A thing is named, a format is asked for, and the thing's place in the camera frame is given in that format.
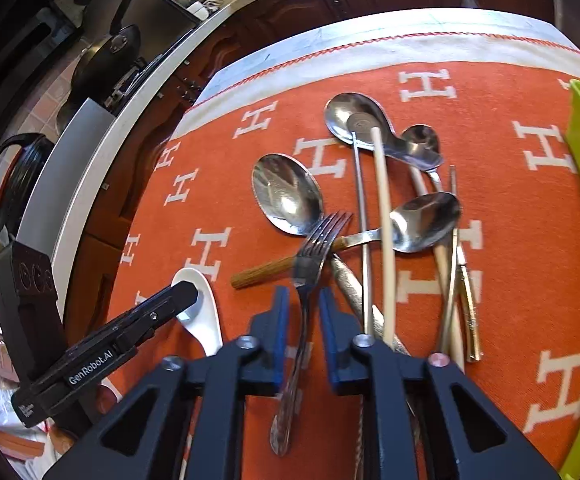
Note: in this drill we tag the small steel spoon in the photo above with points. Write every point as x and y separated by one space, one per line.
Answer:
428 137

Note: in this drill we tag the large steel soup spoon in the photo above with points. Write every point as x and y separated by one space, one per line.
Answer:
350 114

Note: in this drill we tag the steel fork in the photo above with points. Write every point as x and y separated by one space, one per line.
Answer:
306 272

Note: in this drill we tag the wooden-handled steel spoon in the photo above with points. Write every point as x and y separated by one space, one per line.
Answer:
417 224

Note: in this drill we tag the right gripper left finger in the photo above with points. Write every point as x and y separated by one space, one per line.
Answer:
185 419

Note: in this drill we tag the black kettle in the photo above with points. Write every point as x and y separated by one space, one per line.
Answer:
19 180

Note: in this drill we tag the orange H-pattern table cloth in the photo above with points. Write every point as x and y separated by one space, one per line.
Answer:
382 240

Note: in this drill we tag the black wok on stove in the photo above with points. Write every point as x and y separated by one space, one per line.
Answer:
105 62

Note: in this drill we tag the white ceramic soup spoon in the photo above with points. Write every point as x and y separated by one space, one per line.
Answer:
201 320

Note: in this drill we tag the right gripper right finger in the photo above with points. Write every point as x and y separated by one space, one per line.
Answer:
410 402

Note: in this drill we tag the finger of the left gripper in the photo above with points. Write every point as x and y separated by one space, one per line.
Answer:
159 309

